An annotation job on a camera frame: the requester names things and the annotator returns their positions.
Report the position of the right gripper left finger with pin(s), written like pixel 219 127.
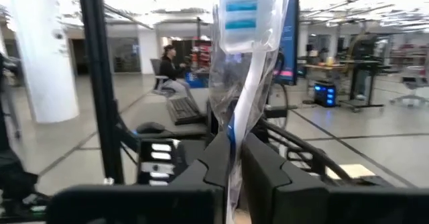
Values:
pixel 207 183

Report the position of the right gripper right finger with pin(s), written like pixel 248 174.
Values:
pixel 278 190

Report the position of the blue toothbrush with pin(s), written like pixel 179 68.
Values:
pixel 248 93

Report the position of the black keyboard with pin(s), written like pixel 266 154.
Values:
pixel 182 110

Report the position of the black computer mouse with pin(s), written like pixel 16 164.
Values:
pixel 151 127

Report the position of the computer tower with blue lights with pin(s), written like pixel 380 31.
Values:
pixel 325 95

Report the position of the person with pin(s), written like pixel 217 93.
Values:
pixel 169 68

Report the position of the grey office chair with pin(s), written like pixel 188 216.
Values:
pixel 155 73

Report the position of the standing desk with black legs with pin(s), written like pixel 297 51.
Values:
pixel 362 83

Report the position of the monitor with blue screen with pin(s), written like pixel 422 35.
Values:
pixel 288 33

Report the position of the white office chair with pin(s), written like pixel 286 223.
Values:
pixel 412 96

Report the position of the white round pillar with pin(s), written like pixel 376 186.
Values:
pixel 43 49

